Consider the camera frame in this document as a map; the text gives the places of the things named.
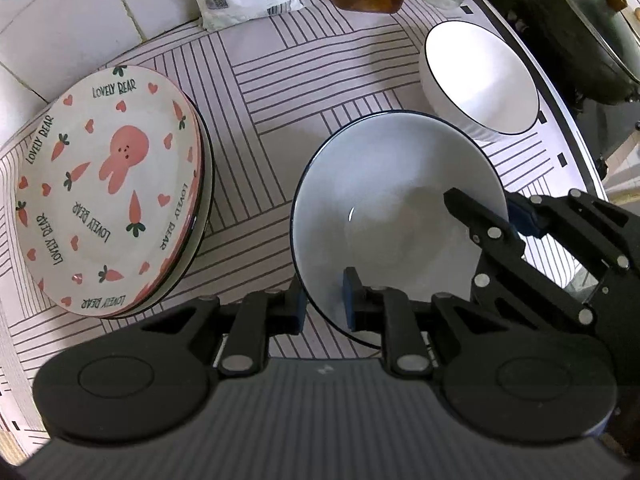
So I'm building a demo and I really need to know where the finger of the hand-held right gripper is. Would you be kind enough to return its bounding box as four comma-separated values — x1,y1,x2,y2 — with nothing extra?
444,187,599,332
507,189,640,274

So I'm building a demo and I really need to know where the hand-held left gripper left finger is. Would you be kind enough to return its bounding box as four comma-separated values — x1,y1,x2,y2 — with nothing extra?
135,280,307,376

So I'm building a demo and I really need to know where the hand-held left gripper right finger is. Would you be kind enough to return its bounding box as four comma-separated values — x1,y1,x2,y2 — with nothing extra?
342,267,521,377

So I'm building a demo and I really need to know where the white bowl with black rim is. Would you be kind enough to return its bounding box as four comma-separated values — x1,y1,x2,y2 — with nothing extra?
419,21,540,142
290,110,510,350

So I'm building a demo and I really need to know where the pink rabbit print plate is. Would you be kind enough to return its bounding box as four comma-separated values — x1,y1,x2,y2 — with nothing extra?
14,65,203,317

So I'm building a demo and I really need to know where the black gas stove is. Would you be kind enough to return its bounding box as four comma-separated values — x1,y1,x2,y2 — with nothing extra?
570,90,640,181

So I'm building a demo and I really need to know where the black wok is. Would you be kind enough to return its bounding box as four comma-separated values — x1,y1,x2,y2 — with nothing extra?
520,0,640,106

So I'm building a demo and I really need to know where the glass wok lid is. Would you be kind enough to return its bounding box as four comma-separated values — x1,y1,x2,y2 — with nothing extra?
542,0,640,86

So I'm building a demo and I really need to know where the striped table mat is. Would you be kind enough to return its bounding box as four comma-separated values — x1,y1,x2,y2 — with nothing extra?
0,0,611,461

